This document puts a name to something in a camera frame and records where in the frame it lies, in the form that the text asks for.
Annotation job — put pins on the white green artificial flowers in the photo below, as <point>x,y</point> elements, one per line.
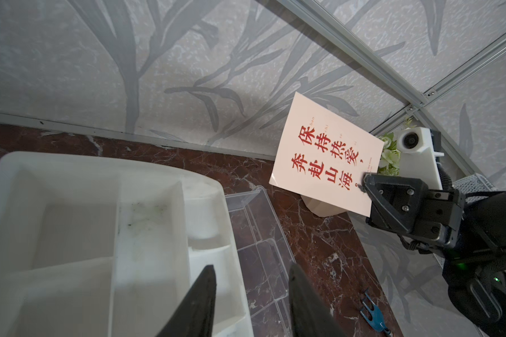
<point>391,156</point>

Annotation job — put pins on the white plastic drawer organizer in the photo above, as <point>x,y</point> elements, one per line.
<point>94,246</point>

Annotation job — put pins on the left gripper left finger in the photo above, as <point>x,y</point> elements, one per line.
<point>195,314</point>

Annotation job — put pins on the clear plastic drawer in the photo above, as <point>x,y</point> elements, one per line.
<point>265,258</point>

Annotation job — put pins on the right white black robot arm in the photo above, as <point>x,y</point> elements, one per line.
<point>467,230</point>

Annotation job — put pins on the white wire mesh basket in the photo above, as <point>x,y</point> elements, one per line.
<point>473,183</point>

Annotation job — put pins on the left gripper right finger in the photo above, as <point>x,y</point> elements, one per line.
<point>308,313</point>

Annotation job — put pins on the pink postcard red characters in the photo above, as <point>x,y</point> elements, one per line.
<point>325,157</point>

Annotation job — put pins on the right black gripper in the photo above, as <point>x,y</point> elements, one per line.
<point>430,219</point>

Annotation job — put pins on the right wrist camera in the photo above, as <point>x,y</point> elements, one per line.
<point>420,148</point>

